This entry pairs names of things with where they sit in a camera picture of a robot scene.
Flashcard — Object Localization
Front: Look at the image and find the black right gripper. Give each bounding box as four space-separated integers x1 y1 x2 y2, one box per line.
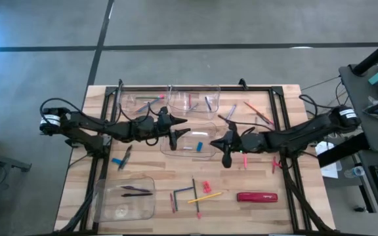
210 130 270 169

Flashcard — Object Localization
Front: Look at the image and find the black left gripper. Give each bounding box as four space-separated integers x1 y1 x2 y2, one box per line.
128 106 192 151

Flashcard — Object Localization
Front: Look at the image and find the clear plastic bin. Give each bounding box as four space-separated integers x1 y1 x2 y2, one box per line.
167 84 222 121
118 85 171 116
91 176 157 224
159 121 218 159

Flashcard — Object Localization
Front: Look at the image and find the blue pencil pink eraser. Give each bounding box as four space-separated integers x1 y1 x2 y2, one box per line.
136 94 166 113

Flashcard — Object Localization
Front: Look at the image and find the translucent purple pen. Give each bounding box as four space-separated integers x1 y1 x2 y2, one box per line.
226 104 238 121

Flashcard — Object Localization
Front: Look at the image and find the yellow pencil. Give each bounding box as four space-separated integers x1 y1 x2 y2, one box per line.
186 191 224 205

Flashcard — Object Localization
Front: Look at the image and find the orange pencil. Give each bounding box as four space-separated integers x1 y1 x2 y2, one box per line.
243 101 274 126

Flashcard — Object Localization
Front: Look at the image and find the grey-blue pen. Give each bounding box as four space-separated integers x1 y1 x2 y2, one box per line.
118 153 131 171

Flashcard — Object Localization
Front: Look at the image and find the dark purple pen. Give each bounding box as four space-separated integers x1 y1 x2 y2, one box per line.
121 185 151 193

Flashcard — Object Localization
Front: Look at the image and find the small red clamp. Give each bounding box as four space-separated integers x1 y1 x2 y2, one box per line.
270 156 282 174

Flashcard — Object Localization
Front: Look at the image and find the red stapler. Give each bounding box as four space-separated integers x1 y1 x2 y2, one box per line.
236 191 279 203

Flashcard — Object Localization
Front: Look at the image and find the green pencil pink eraser cap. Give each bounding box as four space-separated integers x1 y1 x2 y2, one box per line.
191 176 203 220

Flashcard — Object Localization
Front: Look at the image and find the white paper sheet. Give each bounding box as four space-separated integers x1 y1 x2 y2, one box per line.
315 140 341 180

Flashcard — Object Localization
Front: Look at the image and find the black desk leg beam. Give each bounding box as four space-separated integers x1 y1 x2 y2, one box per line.
316 132 370 168

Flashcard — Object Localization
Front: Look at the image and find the clear water bottle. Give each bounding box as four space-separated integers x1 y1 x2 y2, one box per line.
343 165 366 180

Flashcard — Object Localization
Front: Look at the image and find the black pole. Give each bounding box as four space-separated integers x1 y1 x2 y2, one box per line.
352 31 378 77

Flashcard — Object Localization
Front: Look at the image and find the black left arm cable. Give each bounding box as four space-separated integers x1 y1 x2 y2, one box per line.
39 97 163 148

